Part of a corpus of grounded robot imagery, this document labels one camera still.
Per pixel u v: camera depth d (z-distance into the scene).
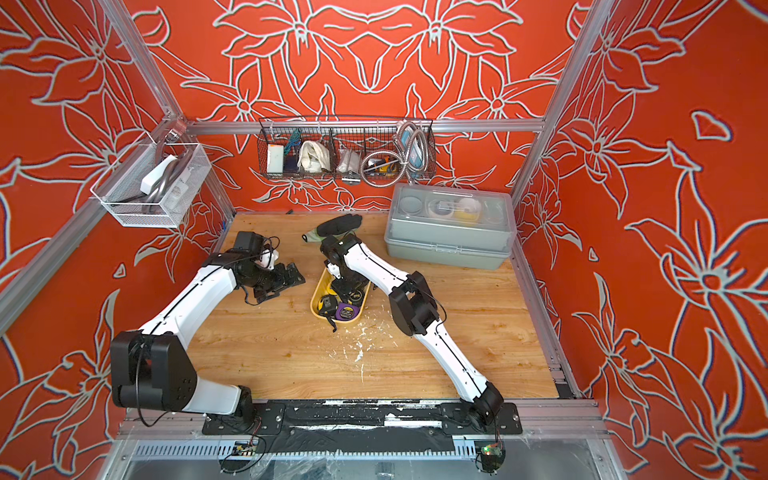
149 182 0.69
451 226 0.90
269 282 0.74
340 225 1.15
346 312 0.88
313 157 0.90
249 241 0.68
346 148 0.98
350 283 0.86
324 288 0.95
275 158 0.91
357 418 0.74
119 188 0.69
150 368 0.41
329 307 0.90
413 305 0.63
